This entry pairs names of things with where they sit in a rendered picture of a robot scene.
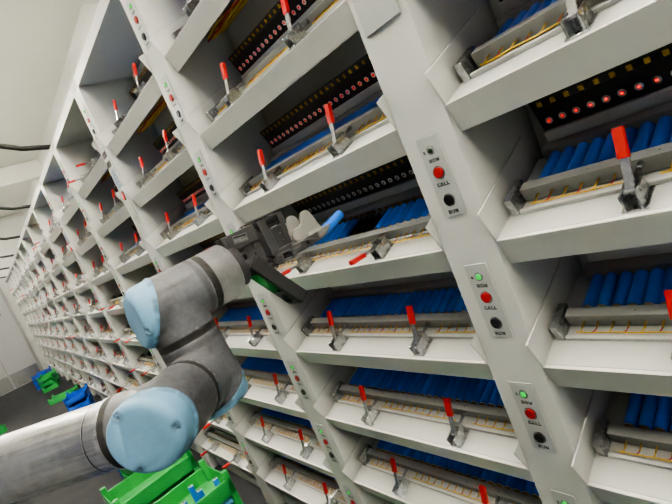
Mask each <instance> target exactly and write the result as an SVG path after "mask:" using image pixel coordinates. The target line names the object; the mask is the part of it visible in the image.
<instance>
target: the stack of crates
mask: <svg viewBox="0 0 672 504"><path fill-rule="evenodd" d="M198 469H199V467H198V465H197V463H196V461H195V459H194V457H193V454H192V453H191V451H190V448H189V450H188V451H187V452H186V453H185V454H184V455H183V456H182V457H181V458H180V459H178V460H177V461H176V462H175V463H174V464H172V465H171V466H170V467H168V468H166V469H164V470H162V471H159V472H155V473H147V474H144V473H137V472H134V473H133V474H132V475H130V476H129V477H127V478H126V479H124V480H123V481H122V482H120V483H119V484H117V485H116V486H114V487H113V488H112V489H110V490H109V491H107V489H106V487H105V486H104V487H102V488H101V489H99V490H100V492H101V494H102V496H103V498H104V500H105V502H106V504H154V503H155V502H156V501H157V500H159V499H160V498H161V497H163V496H164V495H165V494H167V493H168V492H169V491H171V490H172V489H173V488H175V487H176V486H177V485H179V484H180V483H181V482H182V481H184V480H185V479H186V478H188V477H189V476H190V475H192V474H193V473H194V472H196V471H197V470H198Z"/></svg>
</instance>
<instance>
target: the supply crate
mask: <svg viewBox="0 0 672 504"><path fill-rule="evenodd" d="M198 464H199V466H200V469H198V470H197V471H196V472H194V473H193V474H192V475H190V476H189V477H188V478H186V479H185V480H184V481H182V482H181V483H180V484H179V485H177V486H176V487H175V488H173V489H172V490H171V491H169V492H168V493H167V494H165V495H164V496H163V497H161V498H160V499H159V500H157V501H156V502H155V503H154V504H181V502H183V501H184V500H186V501H187V503H188V504H195V502H194V500H193V498H192V496H191V494H190V492H189V490H188V486H189V485H192V484H193V486H194V488H195V490H196V492H197V490H198V489H200V488H202V490H203V492H204V494H205V496H204V497H203V498H202V499H201V500H199V501H198V502H197V503H196V504H222V503H223V502H224V501H225V500H227V499H228V498H229V497H230V496H231V495H233V494H234V493H235V492H236V491H237V490H236V488H235V486H234V483H233V481H232V479H231V477H230V475H229V473H228V471H227V470H226V469H223V470H222V471H221V472H220V471H218V470H216V469H213V468H211V467H209V466H207V464H206V462H205V460H204V459H201V460H199V461H198ZM215 477H218V479H219V481H220V484H219V485H218V486H217V487H215V485H214V483H213V481H212V480H213V479H214V478H215Z"/></svg>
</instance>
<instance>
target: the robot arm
mask: <svg viewBox="0 0 672 504"><path fill-rule="evenodd" d="M285 223H286V224H285ZM275 225H277V226H275ZM244 226H245V227H244ZM273 226H275V227H273ZM271 227H273V228H271ZM240 228H241V229H240ZM240 228H239V230H238V231H236V232H234V233H232V234H230V235H228V236H226V237H223V238H221V239H219V240H217V241H215V242H214V244H215V246H213V247H211V248H209V249H207V250H205V251H203V252H201V253H199V254H197V255H195V256H193V257H192V258H189V259H187V260H185V261H183V262H181V263H179V264H177V265H175V266H173V267H171V268H169V269H167V270H165V271H163V272H160V273H158V274H156V275H154V276H152V277H150V278H145V279H144V280H143V281H142V282H140V283H139V284H137V285H135V286H133V287H131V288H129V289H128V290H127V291H126V292H125V294H124V297H123V307H124V312H125V315H126V318H127V321H128V323H129V325H130V328H131V330H132V331H133V333H135V335H136V338H137V340H138V341H139V342H140V344H141V345H142V346H143V347H145V348H148V349H153V348H155V347H156V349H157V350H158V352H159V354H160V356H161V358H162V359H163V361H164V363H165V365H166V366H167V367H166V368H165V369H164V370H163V371H162V372H160V373H159V374H158V375H157V376H155V377H154V378H153V379H152V380H151V381H149V382H147V383H145V384H143V385H140V386H137V387H134V388H131V389H128V390H125V391H122V392H120V393H117V394H115V395H112V396H109V397H107V398H106V399H104V400H103V401H100V402H97V403H94V404H91V405H88V406H85V407H82V408H80V409H77V410H74V411H71V412H68V413H65V414H62V415H59V416H57V417H54V418H51V419H48V420H45V421H42V422H39V423H36V424H34V425H31V426H28V427H25V428H22V429H19V430H16V431H13V432H11V433H8V434H5V435H2V436H0V504H11V503H14V502H18V501H21V500H24V499H27V498H30V497H33V496H36V495H39V494H43V493H46V492H49V491H52V490H55V489H58V488H61V487H64V486H67V485H71V484H74V483H77V482H80V481H83V480H86V479H89V478H92V477H96V476H99V475H102V474H105V473H108V472H111V471H114V470H117V469H128V470H130V471H133V472H137V473H144V474H147V473H155V472H159V471H162V470H164V469H166V468H168V467H170V466H171V465H172V464H174V463H175V462H176V461H177V460H178V459H180V458H181V457H182V456H183V455H184V454H185V453H186V452H187V451H188V450H189V448H190V447H191V446H192V444H193V442H194V441H195V439H196V436H197V435H198V434H199V432H200V431H201V430H202V428H203V427H204V426H205V424H206V423H207V422H208V421H211V420H213V419H216V418H218V417H220V416H221V415H223V414H225V413H226V412H228V411H229V410H230V409H232V408H233V407H234V406H235V405H237V404H238V403H239V400H240V399H242V398H243V397H244V396H245V394H246V392H247V390H248V381H247V379H246V377H245V373H244V370H243V368H242V367H241V366H240V365H239V364H238V362H237V360H236V358H235V356H234V355H233V353H232V351H231V349H230V348H229V346H228V344H227V342H226V340H225V339H224V337H223V335H222V333H221V331H220V330H219V328H218V326H217V324H216V323H215V321H214V319H213V317H212V315H211V314H210V313H212V312H213V311H215V310H217V309H218V308H220V307H221V306H223V305H225V304H227V303H228V302H230V301H232V300H233V299H235V298H237V297H238V296H240V295H242V294H243V293H244V290H245V286H246V285H247V284H249V283H250V280H251V279H252V280H254V281H255V282H257V283H258V284H260V285H261V286H263V287H264V288H266V289H267V290H269V291H270V292H272V293H273V294H275V295H276V296H278V297H279V298H281V299H282V300H284V301H285V302H287V303H289V304H295V303H302V302H303V301H304V299H305V297H306V295H307V291H306V290H305V289H304V288H302V287H301V286H299V285H298V284H296V283H295V282H293V281H292V280H291V279H289V278H288V277H286V276H285V275H283V274H282V273H280V272H279V271H277V270H276V269H274V268H275V266H278V265H280V264H282V263H284V262H286V261H288V260H290V259H292V258H294V257H295V256H296V255H297V253H299V252H301V251H303V250H305V249H307V248H308V247H310V246H312V245H313V244H315V243H316V242H318V241H319V240H320V239H321V238H323V237H324V236H325V235H326V233H327V232H328V230H329V228H330V225H329V224H326V225H325V226H323V227H321V226H320V225H319V224H318V222H317V221H316V220H315V218H314V217H313V216H312V214H311V213H310V212H309V211H307V210H303V211H301V212H300V222H299V221H298V220H297V218H296V217H295V216H292V215H290V216H288V217H287V218H286V221H285V218H284V216H283V214H282V212H281V211H279V212H277V213H275V214H272V215H267V216H264V217H262V218H260V219H259V218H258V219H256V221H254V222H251V223H249V224H246V225H243V226H241V227H240ZM291 239H292V240H291Z"/></svg>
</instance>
